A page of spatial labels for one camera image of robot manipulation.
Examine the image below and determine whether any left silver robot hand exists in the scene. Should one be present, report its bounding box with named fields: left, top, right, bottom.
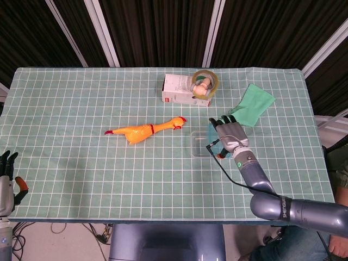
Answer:
left=0, top=150, right=29, bottom=218

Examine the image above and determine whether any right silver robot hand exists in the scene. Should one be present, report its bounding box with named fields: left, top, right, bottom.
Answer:
left=208, top=114, right=250, bottom=159

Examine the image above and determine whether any clear plastic container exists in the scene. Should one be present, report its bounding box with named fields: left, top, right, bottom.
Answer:
left=189, top=129, right=226, bottom=159

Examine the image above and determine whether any white cardboard product box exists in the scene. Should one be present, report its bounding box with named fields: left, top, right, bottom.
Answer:
left=161, top=73, right=213, bottom=108

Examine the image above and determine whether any green folded cloth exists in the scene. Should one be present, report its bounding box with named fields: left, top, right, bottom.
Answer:
left=227, top=83, right=276, bottom=128

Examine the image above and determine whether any yellow tape roll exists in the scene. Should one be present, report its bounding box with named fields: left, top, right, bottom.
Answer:
left=191, top=69, right=219, bottom=99

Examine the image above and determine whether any small pink dumbbell toy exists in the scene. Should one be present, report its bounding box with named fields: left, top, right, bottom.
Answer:
left=190, top=77, right=213, bottom=96

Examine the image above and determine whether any yellow rubber chicken toy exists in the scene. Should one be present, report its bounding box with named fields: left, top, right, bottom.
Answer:
left=104, top=116, right=188, bottom=146

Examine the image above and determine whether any green checkered tablecloth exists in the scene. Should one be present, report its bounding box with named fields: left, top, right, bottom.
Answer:
left=5, top=67, right=335, bottom=221

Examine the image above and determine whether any grey robot torso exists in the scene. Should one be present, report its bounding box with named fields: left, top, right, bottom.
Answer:
left=108, top=223, right=227, bottom=261

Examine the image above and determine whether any seated person in jeans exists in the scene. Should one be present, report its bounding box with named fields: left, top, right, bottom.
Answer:
left=248, top=148, right=348, bottom=261

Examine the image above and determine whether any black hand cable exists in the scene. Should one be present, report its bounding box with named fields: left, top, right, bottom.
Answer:
left=206, top=138, right=281, bottom=197

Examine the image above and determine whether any white metal side rail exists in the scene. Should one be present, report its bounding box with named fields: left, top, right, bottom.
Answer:
left=314, top=108, right=348, bottom=142

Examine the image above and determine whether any white frame post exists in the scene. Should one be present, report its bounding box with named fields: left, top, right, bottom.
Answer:
left=202, top=0, right=226, bottom=68
left=45, top=0, right=89, bottom=68
left=83, top=0, right=121, bottom=68
left=301, top=24, right=348, bottom=79

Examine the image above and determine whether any black floor cable bundle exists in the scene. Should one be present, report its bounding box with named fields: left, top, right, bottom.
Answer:
left=12, top=221, right=113, bottom=261

